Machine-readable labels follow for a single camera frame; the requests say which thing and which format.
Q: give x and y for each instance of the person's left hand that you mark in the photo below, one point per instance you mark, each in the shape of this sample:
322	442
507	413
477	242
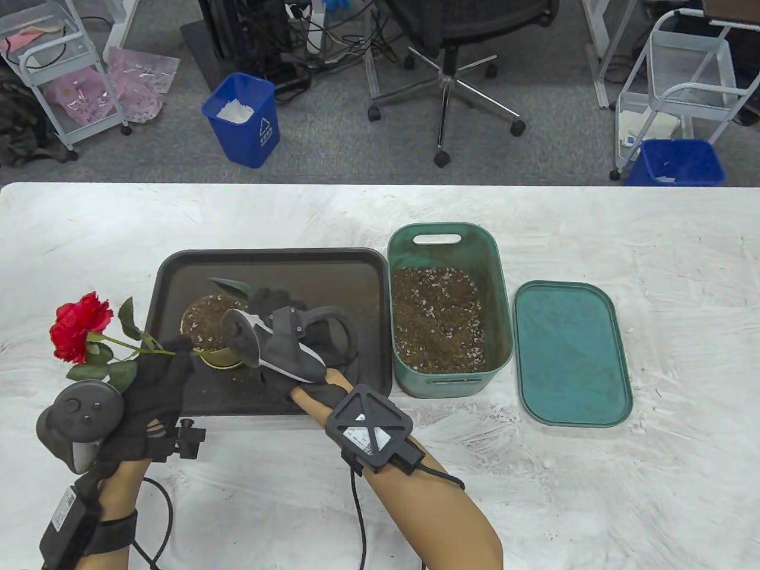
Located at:
148	409

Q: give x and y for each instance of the person's right hand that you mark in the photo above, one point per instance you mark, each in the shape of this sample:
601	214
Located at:
332	350

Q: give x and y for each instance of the gold flower pot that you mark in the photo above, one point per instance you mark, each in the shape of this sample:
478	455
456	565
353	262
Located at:
214	359

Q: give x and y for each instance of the red artificial rose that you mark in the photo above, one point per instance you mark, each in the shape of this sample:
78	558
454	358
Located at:
80	326

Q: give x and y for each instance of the brown potting mix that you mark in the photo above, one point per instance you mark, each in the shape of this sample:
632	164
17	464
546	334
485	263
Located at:
436	320

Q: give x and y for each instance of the green plastic trowel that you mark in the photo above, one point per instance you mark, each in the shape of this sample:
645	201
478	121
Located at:
231	286

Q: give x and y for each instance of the green bin lid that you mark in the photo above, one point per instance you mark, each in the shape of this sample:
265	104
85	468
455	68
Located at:
570	356

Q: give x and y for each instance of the person's right forearm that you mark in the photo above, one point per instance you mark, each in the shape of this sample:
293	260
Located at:
439	522

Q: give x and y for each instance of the person's left forearm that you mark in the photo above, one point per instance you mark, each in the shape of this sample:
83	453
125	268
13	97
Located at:
122	496

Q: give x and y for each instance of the grey handheld controller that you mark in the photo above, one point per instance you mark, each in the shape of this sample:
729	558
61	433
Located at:
285	356
77	415

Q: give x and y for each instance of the dark brown tray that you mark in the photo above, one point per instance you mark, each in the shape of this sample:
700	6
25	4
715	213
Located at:
309	273

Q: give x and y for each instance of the black box with white label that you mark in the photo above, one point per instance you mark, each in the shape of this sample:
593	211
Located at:
62	525

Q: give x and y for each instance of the green plastic bin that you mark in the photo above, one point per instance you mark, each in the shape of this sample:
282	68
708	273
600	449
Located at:
499	267

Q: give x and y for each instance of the blue trash bin white symbol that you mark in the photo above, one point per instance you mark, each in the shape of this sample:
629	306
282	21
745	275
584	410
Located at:
249	142

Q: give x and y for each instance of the black backpack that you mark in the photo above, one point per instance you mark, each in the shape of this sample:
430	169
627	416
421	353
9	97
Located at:
18	130

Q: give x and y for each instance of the pink plastic bag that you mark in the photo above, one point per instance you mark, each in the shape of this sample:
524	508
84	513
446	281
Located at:
142	83
77	95

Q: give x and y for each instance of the black floor mat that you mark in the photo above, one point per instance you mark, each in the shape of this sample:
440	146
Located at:
202	53

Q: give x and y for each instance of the black computer tower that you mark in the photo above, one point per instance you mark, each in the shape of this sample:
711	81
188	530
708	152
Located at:
249	29

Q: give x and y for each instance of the black office chair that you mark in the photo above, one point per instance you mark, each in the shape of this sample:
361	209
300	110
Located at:
451	24

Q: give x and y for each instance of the white desk leg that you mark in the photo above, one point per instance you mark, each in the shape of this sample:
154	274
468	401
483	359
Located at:
122	24
599	53

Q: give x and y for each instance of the pink paper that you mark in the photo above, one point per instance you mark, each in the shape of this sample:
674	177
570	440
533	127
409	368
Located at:
21	40

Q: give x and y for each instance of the brown cardboard box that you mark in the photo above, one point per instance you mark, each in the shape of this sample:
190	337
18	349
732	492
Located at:
733	9

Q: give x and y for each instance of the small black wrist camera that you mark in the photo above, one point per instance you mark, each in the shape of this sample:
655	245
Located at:
191	439

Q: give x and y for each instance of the black lattice wrist mount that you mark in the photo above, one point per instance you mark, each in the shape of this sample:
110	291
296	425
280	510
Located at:
371	427

